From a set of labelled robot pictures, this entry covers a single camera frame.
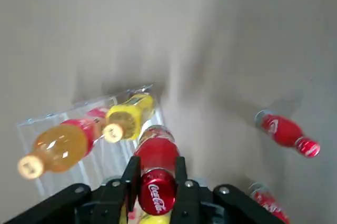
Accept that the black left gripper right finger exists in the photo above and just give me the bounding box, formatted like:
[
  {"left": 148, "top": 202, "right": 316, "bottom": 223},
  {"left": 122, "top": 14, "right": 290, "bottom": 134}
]
[{"left": 170, "top": 156, "right": 291, "bottom": 224}]

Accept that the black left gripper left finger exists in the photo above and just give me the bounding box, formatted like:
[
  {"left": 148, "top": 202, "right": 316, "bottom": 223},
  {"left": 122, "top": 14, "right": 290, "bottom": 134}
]
[{"left": 4, "top": 156, "right": 142, "bottom": 224}]

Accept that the red cola bottle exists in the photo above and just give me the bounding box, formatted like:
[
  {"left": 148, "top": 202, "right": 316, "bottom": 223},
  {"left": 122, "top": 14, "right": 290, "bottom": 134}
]
[
  {"left": 249, "top": 181, "right": 290, "bottom": 224},
  {"left": 254, "top": 109, "right": 321, "bottom": 159},
  {"left": 133, "top": 125, "right": 182, "bottom": 216}
]

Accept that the clear acrylic bottle shelf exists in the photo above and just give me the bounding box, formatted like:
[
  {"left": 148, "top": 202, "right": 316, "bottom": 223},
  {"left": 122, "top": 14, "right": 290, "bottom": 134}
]
[{"left": 15, "top": 84, "right": 171, "bottom": 203}]

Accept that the yellow drink bottle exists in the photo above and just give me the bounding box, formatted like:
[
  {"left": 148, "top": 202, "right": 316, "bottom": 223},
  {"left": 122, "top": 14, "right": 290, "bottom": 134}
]
[
  {"left": 101, "top": 93, "right": 155, "bottom": 144},
  {"left": 118, "top": 205, "right": 173, "bottom": 224}
]

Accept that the orange tea bottle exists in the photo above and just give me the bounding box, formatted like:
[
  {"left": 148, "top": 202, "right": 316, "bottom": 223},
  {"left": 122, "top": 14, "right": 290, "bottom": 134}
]
[{"left": 17, "top": 108, "right": 107, "bottom": 180}]

